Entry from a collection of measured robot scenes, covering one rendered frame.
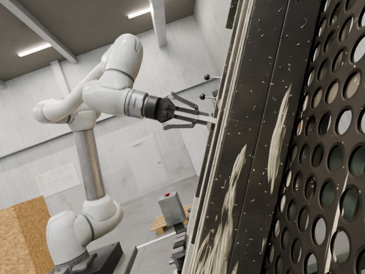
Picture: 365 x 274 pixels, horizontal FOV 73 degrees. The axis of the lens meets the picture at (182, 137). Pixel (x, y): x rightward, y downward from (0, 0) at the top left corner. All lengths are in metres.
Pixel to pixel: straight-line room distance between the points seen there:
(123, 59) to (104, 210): 0.84
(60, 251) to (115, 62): 0.91
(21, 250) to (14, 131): 9.73
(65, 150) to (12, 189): 2.60
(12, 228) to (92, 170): 1.44
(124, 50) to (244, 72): 0.63
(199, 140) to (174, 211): 8.22
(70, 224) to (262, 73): 1.22
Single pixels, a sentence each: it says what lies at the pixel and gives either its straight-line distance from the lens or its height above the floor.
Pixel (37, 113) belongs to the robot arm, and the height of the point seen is 1.57.
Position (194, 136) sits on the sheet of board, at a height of 1.46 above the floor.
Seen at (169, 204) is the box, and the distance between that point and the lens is 1.65.
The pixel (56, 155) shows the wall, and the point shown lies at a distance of 11.34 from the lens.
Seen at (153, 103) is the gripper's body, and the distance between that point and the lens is 0.78.
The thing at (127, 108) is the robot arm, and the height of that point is 1.36.
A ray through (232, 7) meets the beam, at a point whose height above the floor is 1.84.
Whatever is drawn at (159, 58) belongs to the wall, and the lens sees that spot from 10.97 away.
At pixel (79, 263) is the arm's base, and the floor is 0.86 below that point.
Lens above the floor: 1.19
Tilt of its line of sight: 3 degrees up
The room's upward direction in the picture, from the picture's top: 21 degrees counter-clockwise
